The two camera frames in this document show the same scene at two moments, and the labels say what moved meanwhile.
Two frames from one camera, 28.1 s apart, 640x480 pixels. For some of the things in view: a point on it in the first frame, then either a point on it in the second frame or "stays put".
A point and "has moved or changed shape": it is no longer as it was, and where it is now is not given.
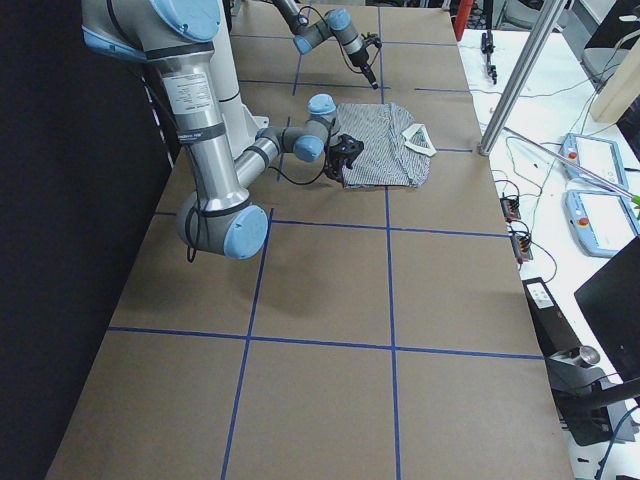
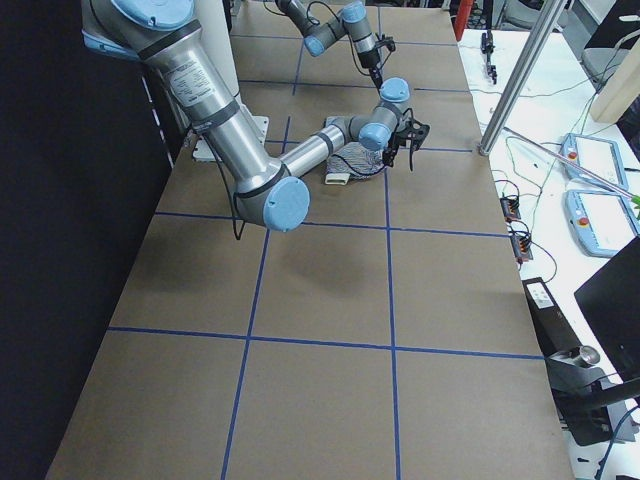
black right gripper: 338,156 -> 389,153
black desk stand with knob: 587,396 stays put
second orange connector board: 522,246 stays put
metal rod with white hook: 571,164 stays put
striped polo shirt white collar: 396,152 has moved or changed shape
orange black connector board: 510,207 stays put
